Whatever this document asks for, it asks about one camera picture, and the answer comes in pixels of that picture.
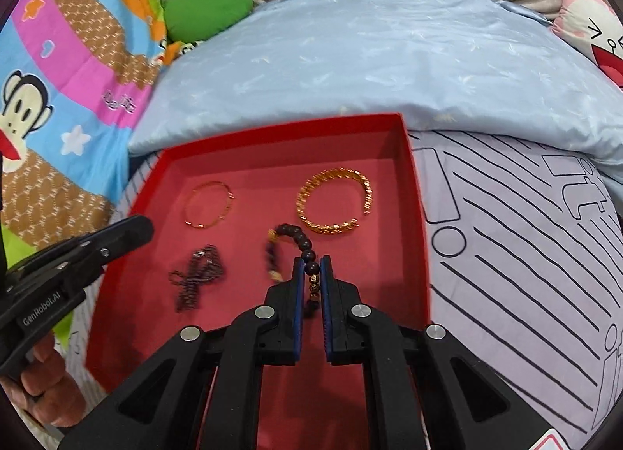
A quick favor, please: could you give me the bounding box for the light blue quilt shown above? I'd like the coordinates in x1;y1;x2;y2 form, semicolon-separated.
129;0;623;169

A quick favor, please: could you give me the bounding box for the grey striped pillow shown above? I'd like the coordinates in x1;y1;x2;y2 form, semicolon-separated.
63;129;623;437

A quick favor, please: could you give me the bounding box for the small dark red bead strand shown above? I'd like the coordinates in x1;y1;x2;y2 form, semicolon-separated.
168;244;229;313

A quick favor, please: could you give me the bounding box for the pink cartoon rabbit pillow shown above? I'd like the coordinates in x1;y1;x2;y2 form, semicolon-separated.
550;0;623;91

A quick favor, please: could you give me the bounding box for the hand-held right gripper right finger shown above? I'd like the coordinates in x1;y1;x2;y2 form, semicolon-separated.
319;255;551;450

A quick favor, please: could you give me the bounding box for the red cardboard box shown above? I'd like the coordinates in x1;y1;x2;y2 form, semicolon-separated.
85;112;434;450

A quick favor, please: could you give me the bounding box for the thin gold bangle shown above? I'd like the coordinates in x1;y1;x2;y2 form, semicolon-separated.
184;181;235;229

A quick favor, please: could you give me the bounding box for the green cushion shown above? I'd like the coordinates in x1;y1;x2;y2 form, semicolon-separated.
163;0;254;42

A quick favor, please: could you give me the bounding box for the cartoon monkey printed blanket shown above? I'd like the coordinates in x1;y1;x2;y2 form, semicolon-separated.
0;0;169;348

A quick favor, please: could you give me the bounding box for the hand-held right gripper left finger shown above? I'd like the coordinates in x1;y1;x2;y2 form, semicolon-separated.
58;257;305;450

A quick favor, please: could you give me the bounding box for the dark brown bead bracelet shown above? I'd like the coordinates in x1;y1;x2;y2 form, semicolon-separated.
263;223;323;320

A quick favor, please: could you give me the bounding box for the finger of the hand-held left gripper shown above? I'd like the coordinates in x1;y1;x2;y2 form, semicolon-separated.
0;215;155;315

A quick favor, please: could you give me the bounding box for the person's left hand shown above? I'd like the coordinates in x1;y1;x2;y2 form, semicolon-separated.
0;332;83;427

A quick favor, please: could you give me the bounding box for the wide gold braided bracelet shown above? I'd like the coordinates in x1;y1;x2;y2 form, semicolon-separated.
296;168;373;236

